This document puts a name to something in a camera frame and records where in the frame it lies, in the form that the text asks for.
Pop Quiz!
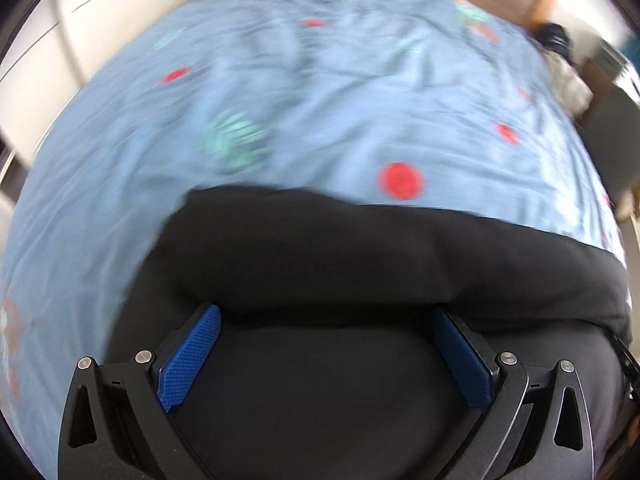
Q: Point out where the black puffer coat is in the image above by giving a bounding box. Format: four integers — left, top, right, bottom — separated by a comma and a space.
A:
105, 185, 630, 465

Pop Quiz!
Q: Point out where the grey desk chair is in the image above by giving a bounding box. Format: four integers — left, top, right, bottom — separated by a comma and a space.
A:
578, 86, 639, 205

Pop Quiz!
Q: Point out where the cream cloth pile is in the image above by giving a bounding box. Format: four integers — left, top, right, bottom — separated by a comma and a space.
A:
542, 49, 593, 119

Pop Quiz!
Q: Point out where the white printer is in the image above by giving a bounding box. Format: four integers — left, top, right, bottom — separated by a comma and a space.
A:
594, 39, 639, 86

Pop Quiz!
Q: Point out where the blue monster-print bed cover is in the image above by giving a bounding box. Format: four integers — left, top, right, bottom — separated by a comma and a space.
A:
1, 0, 626, 477

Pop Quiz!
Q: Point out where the dark blue backpack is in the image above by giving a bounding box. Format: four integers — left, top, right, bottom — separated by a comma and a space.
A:
534, 23, 573, 64

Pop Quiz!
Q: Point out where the white sliding wardrobe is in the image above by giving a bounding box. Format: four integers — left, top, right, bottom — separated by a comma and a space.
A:
1, 0, 188, 168

